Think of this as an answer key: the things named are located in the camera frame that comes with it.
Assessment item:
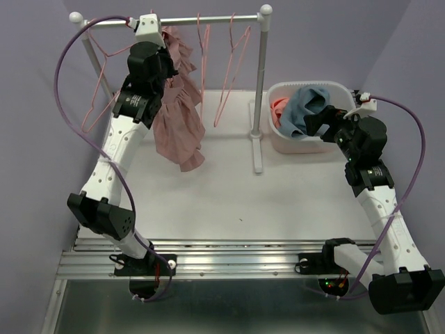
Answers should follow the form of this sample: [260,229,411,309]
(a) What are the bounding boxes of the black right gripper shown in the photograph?
[302,105,366,161]

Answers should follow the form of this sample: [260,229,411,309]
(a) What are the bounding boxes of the blue denim skirt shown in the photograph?
[277,86,330,138]

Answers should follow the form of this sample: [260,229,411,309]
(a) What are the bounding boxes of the coral pink skirt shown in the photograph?
[270,98,289,129]

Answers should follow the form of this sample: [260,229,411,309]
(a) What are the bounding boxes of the pink denim skirt hanger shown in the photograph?
[197,13,211,120]

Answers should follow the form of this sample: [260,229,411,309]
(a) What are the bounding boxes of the dusty pink dress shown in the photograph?
[152,26,205,172]

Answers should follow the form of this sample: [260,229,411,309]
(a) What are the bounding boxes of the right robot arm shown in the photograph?
[299,105,444,315]

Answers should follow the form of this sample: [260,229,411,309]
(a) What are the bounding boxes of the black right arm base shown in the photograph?
[295,252,350,298]

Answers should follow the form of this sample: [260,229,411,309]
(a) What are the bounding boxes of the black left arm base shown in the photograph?
[108,252,177,303]

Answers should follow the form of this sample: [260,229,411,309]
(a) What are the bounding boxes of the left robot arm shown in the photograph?
[67,42,177,274]

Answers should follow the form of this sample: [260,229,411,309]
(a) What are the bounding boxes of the white plastic basin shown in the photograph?
[266,81,355,154]

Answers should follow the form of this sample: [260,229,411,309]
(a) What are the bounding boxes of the white clothes rack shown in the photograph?
[69,4,273,175]

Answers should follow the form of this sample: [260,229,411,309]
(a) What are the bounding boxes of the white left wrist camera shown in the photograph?
[129,13,165,48]

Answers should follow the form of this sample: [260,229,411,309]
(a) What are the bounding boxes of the empty pink wire hanger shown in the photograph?
[81,30,131,134]

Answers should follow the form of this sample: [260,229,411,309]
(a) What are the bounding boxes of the aluminium rail frame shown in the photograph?
[41,88,442,334]

